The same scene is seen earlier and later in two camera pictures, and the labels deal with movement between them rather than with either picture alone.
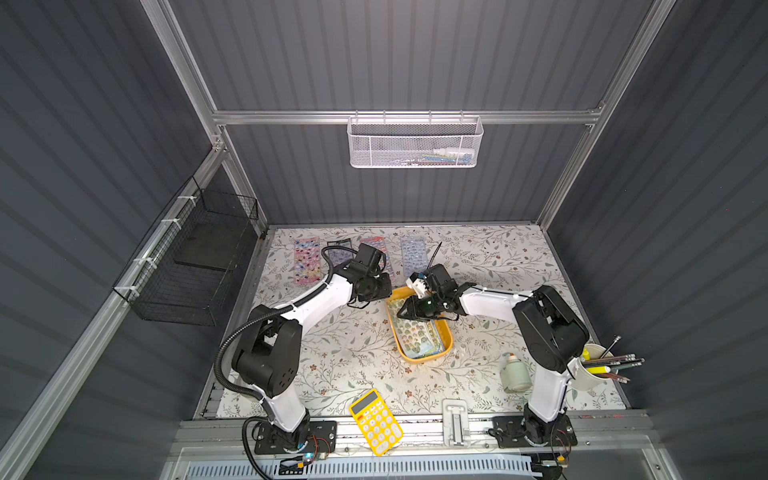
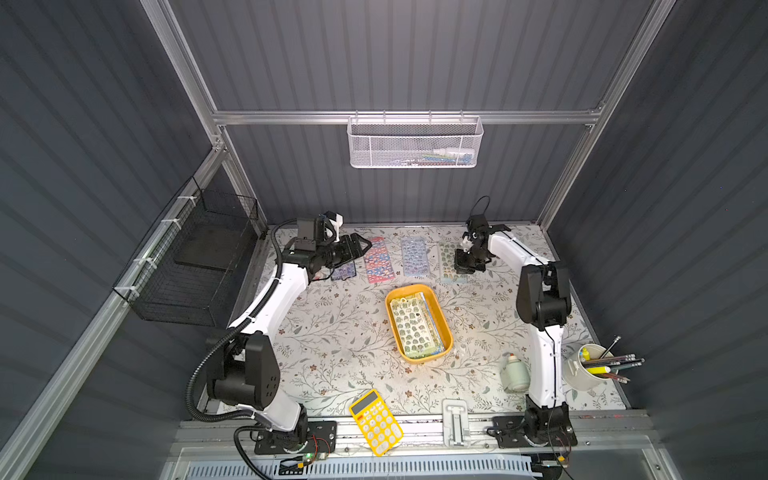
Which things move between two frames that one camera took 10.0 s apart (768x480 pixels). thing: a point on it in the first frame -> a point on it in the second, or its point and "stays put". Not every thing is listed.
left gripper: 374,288 -> 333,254
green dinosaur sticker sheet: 418,338 -> 448,272
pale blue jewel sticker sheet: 414,254 stays put
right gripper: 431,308 -> 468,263
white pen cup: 585,379 stays put
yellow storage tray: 445,329 stays put
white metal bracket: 455,423 stays put
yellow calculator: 378,422 stays put
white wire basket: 414,142 stays put
